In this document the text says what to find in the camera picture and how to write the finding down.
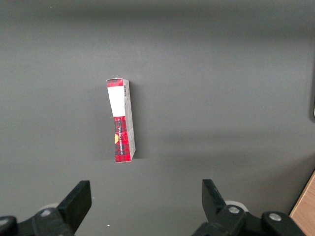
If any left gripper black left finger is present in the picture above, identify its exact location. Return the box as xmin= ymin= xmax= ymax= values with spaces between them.
xmin=0 ymin=180 xmax=93 ymax=236

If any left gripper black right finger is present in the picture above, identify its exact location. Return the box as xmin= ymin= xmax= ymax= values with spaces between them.
xmin=191 ymin=179 xmax=306 ymax=236

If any wooden drawer cabinet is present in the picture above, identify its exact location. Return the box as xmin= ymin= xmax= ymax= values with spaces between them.
xmin=289 ymin=169 xmax=315 ymax=236

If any red plaid cookie box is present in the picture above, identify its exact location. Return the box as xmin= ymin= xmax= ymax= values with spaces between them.
xmin=106 ymin=77 xmax=136 ymax=164

